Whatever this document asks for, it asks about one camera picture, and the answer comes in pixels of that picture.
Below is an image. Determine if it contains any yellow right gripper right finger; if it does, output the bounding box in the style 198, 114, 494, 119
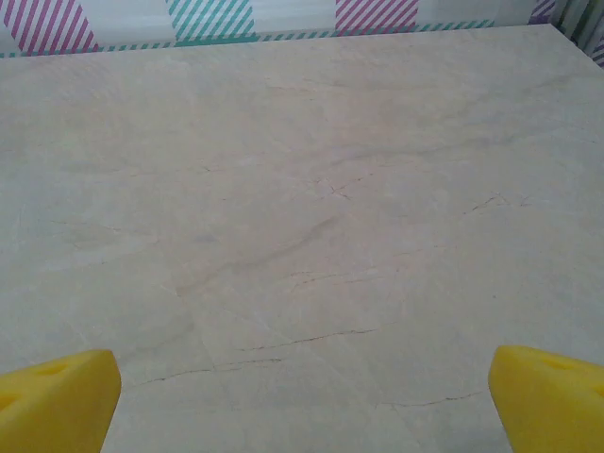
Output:
487, 344, 604, 453

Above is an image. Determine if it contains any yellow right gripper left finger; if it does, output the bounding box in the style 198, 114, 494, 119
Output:
0, 348, 123, 453

